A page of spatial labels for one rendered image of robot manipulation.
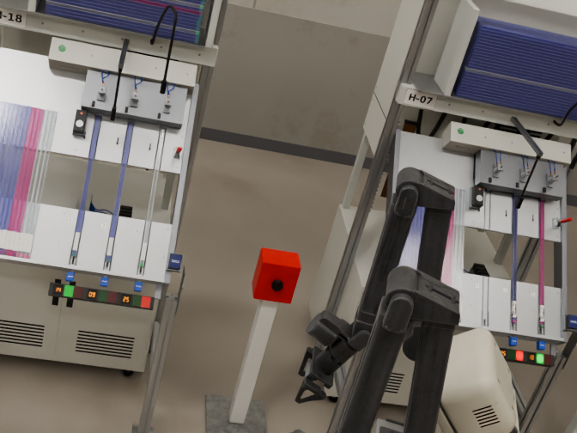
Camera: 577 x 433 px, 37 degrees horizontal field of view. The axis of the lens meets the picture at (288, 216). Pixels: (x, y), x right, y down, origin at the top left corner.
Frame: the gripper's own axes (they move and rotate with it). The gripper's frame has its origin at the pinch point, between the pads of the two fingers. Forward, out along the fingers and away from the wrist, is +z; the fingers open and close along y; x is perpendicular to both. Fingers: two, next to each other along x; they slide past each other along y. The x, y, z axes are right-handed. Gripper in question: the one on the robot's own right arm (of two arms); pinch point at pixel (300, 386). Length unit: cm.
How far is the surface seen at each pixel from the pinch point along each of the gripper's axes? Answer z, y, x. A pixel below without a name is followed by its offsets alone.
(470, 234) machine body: 12, -176, 89
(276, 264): 28, -86, 3
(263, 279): 36, -85, 3
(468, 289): -3, -97, 65
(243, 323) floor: 104, -150, 33
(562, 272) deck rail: -25, -111, 93
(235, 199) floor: 119, -266, 19
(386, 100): -20, -157, 11
